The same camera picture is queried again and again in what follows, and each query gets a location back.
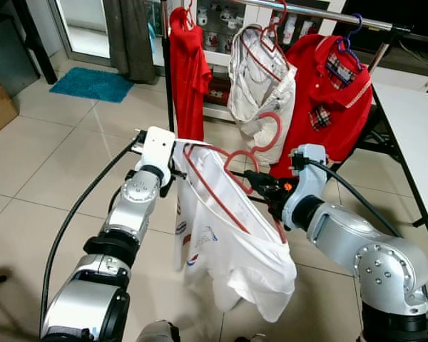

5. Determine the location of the thick red hanger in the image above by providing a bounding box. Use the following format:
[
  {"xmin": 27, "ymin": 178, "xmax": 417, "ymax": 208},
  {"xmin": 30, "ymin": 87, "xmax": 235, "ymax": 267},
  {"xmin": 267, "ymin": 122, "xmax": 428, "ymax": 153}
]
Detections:
[{"xmin": 180, "ymin": 110, "xmax": 290, "ymax": 244}]

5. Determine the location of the white t-shirt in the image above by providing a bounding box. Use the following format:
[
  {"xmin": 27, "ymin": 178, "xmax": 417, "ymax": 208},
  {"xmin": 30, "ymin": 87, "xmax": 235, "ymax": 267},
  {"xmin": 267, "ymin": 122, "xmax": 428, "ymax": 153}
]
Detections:
[{"xmin": 173, "ymin": 139, "xmax": 299, "ymax": 323}]

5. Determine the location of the thin red hanger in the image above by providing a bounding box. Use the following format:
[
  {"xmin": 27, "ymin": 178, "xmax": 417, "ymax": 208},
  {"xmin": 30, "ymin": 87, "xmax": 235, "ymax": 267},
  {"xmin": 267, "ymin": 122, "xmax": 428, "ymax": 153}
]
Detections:
[{"xmin": 235, "ymin": 0, "xmax": 292, "ymax": 83}]

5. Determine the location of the small red hanger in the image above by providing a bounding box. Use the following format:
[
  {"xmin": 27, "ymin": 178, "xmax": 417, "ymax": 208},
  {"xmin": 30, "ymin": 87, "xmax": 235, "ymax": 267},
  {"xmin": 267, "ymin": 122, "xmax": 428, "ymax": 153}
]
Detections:
[{"xmin": 181, "ymin": 0, "xmax": 198, "ymax": 31}]

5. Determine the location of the purple hanger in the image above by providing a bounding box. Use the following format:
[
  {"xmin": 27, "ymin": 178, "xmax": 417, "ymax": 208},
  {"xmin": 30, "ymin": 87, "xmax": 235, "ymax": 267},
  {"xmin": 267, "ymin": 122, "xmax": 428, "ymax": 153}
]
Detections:
[{"xmin": 335, "ymin": 13, "xmax": 366, "ymax": 72}]

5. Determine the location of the cream white garment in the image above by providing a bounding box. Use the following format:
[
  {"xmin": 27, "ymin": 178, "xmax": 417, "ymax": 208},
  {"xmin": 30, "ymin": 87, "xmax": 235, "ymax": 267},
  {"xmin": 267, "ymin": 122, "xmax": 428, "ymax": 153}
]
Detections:
[{"xmin": 227, "ymin": 25, "xmax": 299, "ymax": 166}]

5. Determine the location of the plain red shirt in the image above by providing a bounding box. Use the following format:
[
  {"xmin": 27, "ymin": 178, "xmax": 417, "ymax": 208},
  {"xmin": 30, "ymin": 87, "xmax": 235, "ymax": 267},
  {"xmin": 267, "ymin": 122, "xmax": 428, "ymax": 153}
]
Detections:
[{"xmin": 168, "ymin": 6, "xmax": 213, "ymax": 143}]

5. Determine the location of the red polo shirt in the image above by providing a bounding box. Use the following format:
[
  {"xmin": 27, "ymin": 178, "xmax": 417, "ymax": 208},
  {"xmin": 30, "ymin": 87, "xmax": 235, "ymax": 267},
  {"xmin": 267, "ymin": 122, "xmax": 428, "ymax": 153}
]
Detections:
[{"xmin": 270, "ymin": 32, "xmax": 375, "ymax": 180}]

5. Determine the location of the blue floor mat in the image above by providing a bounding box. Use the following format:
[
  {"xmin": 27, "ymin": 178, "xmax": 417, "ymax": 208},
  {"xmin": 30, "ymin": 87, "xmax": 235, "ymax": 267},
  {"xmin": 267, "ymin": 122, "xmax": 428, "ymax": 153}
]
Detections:
[{"xmin": 49, "ymin": 66, "xmax": 135, "ymax": 105}]

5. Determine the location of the grey curtain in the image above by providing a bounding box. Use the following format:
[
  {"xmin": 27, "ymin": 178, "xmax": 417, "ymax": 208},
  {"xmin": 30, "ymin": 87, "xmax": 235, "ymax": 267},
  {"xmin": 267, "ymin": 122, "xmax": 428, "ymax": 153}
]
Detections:
[{"xmin": 102, "ymin": 0, "xmax": 159, "ymax": 85}]

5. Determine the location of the dark grey cabinet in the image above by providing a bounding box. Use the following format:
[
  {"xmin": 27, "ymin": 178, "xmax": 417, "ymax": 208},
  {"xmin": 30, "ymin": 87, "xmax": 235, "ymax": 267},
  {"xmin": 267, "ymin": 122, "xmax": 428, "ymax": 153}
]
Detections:
[{"xmin": 0, "ymin": 0, "xmax": 58, "ymax": 97}]

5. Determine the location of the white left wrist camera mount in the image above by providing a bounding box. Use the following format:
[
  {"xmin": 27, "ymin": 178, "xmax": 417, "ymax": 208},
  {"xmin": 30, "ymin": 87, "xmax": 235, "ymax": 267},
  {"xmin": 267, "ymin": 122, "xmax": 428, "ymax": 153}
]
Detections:
[{"xmin": 138, "ymin": 127, "xmax": 177, "ymax": 187}]

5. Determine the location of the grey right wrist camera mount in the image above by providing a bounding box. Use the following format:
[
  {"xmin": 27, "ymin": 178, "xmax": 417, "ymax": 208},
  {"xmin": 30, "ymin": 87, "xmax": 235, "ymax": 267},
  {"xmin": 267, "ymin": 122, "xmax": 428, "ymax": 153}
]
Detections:
[{"xmin": 289, "ymin": 144, "xmax": 330, "ymax": 223}]

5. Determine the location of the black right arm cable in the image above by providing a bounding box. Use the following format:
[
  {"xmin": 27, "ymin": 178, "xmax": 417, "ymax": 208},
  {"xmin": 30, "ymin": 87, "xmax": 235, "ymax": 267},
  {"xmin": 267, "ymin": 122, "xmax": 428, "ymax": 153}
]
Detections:
[{"xmin": 292, "ymin": 158, "xmax": 407, "ymax": 239}]

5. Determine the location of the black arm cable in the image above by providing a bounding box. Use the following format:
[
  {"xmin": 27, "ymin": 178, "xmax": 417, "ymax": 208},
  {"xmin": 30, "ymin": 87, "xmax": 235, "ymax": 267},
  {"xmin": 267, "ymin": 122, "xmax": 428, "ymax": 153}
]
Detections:
[
  {"xmin": 292, "ymin": 158, "xmax": 407, "ymax": 239},
  {"xmin": 39, "ymin": 132, "xmax": 145, "ymax": 332}
]

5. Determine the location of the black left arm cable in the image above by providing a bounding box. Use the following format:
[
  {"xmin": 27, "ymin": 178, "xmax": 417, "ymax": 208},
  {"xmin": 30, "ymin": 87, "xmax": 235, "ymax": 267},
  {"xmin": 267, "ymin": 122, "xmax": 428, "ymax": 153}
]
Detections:
[{"xmin": 39, "ymin": 132, "xmax": 145, "ymax": 332}]

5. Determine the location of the white table black frame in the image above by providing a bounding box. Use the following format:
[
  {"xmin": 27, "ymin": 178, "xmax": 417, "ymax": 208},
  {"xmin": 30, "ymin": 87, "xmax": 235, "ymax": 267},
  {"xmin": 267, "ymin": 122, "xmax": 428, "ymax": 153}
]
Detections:
[{"xmin": 371, "ymin": 82, "xmax": 428, "ymax": 247}]

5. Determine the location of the glass door white frame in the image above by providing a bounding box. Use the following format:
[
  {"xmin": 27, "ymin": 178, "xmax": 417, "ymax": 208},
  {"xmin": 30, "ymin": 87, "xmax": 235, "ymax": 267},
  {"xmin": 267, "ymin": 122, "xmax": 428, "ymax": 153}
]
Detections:
[{"xmin": 49, "ymin": 0, "xmax": 111, "ymax": 66}]

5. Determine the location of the black clothes rack frame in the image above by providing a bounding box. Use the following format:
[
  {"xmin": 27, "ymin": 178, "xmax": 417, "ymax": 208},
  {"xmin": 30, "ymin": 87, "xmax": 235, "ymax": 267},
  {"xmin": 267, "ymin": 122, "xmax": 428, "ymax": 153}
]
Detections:
[{"xmin": 160, "ymin": 0, "xmax": 428, "ymax": 214}]

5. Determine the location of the silver clothes rack rail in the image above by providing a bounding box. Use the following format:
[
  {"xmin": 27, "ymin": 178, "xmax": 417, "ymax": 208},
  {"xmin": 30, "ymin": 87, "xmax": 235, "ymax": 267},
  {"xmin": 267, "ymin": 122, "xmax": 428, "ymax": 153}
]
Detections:
[{"xmin": 243, "ymin": 0, "xmax": 414, "ymax": 36}]

